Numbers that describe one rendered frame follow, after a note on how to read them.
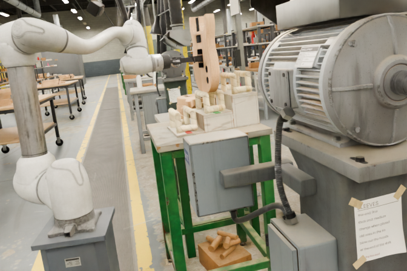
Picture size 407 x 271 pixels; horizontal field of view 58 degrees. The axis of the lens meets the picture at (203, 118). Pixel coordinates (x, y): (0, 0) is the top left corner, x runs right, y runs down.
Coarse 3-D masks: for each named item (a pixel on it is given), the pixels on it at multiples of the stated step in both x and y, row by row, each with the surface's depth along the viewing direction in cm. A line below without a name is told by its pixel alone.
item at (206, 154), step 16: (192, 144) 93; (208, 144) 94; (224, 144) 94; (240, 144) 96; (192, 160) 93; (208, 160) 94; (224, 160) 95; (240, 160) 96; (192, 176) 94; (208, 176) 95; (192, 192) 98; (208, 192) 96; (224, 192) 97; (240, 192) 98; (208, 208) 96; (224, 208) 97; (240, 208) 98; (272, 208) 90
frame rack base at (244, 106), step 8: (216, 96) 215; (224, 96) 201; (232, 96) 190; (240, 96) 192; (248, 96) 193; (256, 96) 194; (232, 104) 191; (240, 104) 192; (248, 104) 193; (256, 104) 195; (240, 112) 193; (248, 112) 194; (256, 112) 195; (240, 120) 194; (248, 120) 195; (256, 120) 196
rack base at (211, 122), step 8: (200, 112) 198; (224, 112) 190; (232, 112) 192; (200, 120) 194; (208, 120) 189; (216, 120) 190; (224, 120) 191; (232, 120) 192; (208, 128) 189; (216, 128) 190; (224, 128) 192
